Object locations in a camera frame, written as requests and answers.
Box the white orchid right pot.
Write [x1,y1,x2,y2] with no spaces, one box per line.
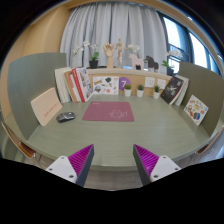
[162,50,183,76]

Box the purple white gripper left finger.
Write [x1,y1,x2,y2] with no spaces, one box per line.
[46,144,94,187]

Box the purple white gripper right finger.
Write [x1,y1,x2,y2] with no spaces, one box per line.
[133,144,180,185]

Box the black horse figurine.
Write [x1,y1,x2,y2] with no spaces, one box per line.
[146,56,159,70]

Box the white book stack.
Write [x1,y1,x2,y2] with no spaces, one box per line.
[55,67,71,103]

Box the grey curtain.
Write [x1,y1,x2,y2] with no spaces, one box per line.
[60,2,166,68]

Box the purple round number sign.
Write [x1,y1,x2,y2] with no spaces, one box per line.
[119,77,131,91]

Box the green partition panel left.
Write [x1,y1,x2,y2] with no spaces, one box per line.
[7,53,67,140]

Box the beige leaning board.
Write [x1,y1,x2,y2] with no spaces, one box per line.
[31,88,62,126]

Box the green partition panel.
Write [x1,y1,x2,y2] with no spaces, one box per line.
[7,53,67,140]
[179,62,224,136]

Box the small potted plant left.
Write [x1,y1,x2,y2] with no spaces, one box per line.
[124,84,132,97]

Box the wooden mannequin figure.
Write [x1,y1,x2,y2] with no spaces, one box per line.
[116,39,126,66]

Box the wooden shelf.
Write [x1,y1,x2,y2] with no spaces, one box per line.
[88,68,171,95]

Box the white sticker card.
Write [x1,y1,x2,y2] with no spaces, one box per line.
[93,76,119,95]

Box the grey computer mouse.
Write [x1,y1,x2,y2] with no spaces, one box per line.
[56,112,75,123]

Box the red white book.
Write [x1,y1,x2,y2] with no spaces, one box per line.
[72,69,85,102]

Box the pink horse figurine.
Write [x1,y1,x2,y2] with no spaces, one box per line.
[129,54,144,70]

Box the small potted plant right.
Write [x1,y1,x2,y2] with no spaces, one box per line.
[153,85,160,99]

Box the colourful picture card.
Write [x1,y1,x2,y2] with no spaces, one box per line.
[184,95,209,126]

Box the green partition panel right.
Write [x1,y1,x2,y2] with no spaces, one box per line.
[179,62,224,136]

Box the wooden chair left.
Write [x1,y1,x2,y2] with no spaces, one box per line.
[1,122,41,166]

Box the small potted plant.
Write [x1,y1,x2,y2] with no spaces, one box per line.
[137,84,144,97]
[153,85,160,99]
[124,84,132,97]

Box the maroon mouse pad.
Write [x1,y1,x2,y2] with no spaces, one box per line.
[82,101,134,122]

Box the small potted plant middle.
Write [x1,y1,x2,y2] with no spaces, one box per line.
[137,84,144,97]

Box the wooden hand model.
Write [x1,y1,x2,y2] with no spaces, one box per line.
[103,42,114,69]

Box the white orchid black pot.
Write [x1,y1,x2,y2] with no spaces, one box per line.
[72,40,99,69]

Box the white illustrated magazine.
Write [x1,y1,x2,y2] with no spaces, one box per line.
[76,67,93,102]

